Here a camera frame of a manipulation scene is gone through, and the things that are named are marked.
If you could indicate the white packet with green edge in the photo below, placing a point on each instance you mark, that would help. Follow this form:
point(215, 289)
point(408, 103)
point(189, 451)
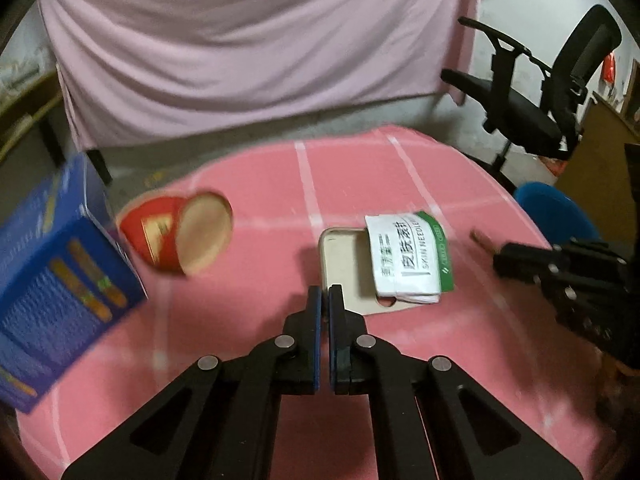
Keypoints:
point(405, 260)

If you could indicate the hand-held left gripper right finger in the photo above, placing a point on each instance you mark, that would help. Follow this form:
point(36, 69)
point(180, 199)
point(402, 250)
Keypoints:
point(336, 345)

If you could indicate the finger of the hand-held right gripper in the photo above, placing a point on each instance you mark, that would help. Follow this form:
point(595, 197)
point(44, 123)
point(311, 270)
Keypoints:
point(595, 257)
point(520, 262)

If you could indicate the wooden desk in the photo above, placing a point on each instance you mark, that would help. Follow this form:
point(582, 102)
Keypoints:
point(600, 160)

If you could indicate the black table leg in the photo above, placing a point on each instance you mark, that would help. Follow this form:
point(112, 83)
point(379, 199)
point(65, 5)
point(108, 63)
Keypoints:
point(100, 165)

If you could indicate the blue cardboard box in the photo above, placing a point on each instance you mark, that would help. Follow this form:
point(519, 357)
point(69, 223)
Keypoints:
point(60, 285)

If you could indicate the beige phone case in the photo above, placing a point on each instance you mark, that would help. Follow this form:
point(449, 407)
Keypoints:
point(345, 270)

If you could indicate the black mesh office chair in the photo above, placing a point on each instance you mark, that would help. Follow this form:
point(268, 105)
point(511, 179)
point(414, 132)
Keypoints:
point(520, 110)

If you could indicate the pink hanging sheet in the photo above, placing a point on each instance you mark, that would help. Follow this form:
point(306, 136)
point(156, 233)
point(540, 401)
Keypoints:
point(225, 50)

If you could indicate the pink checked tablecloth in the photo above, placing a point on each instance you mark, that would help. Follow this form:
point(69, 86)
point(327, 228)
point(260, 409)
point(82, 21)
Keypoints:
point(250, 185)

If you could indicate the framed picture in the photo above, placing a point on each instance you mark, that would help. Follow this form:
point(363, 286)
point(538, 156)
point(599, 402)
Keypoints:
point(636, 90)

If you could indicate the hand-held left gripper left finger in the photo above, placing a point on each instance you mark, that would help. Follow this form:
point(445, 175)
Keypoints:
point(314, 345)

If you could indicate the wooden shelf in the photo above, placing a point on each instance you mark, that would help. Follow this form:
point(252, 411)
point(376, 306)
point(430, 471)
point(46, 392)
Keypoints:
point(30, 105)

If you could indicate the blue plastic bucket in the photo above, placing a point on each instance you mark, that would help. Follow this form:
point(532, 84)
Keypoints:
point(550, 210)

